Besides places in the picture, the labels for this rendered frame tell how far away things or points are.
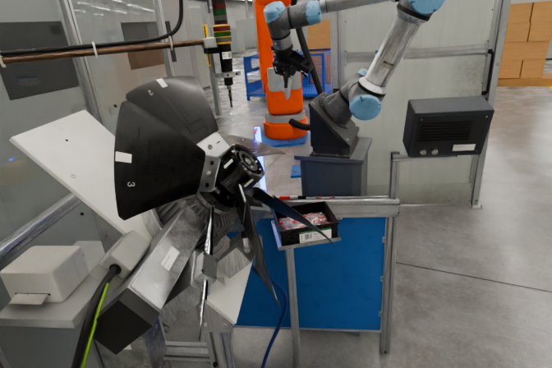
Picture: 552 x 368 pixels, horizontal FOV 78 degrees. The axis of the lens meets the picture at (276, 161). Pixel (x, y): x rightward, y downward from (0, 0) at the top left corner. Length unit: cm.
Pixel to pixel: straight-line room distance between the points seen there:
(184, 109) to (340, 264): 101
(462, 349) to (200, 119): 170
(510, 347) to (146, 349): 171
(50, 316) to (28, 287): 11
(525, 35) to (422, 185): 608
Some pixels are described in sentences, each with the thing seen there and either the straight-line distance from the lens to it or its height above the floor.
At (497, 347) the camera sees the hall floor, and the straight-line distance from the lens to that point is 219.
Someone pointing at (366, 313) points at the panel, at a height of 24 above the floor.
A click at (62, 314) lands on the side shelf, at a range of 117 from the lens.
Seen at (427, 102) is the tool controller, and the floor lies 125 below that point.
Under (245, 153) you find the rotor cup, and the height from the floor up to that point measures 124.
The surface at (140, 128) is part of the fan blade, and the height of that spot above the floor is 138.
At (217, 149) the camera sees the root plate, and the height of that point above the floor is 125.
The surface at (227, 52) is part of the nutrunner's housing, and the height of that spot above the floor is 149.
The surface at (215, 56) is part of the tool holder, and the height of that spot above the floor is 149.
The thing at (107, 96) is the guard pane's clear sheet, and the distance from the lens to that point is 176.
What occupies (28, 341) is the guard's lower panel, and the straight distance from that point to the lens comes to 146.
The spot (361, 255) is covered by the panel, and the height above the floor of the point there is 57.
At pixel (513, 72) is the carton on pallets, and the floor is 26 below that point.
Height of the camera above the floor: 155
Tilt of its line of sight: 22 degrees down
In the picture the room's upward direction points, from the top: 5 degrees counter-clockwise
